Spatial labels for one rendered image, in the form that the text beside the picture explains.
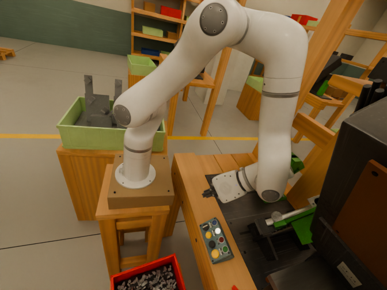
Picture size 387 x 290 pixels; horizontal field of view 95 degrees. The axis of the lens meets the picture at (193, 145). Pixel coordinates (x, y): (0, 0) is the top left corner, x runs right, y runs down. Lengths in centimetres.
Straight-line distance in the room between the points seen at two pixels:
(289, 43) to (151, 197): 73
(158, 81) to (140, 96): 8
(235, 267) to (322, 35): 109
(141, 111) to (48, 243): 150
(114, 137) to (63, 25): 642
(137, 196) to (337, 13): 120
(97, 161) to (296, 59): 120
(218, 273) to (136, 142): 57
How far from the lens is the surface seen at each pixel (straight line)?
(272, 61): 49
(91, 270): 174
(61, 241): 189
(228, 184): 66
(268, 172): 51
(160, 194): 86
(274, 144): 52
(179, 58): 54
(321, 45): 115
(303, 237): 73
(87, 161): 135
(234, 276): 80
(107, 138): 125
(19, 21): 781
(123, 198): 85
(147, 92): 60
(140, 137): 73
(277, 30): 49
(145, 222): 102
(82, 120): 151
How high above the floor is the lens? 161
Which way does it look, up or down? 35 degrees down
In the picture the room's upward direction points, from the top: 14 degrees clockwise
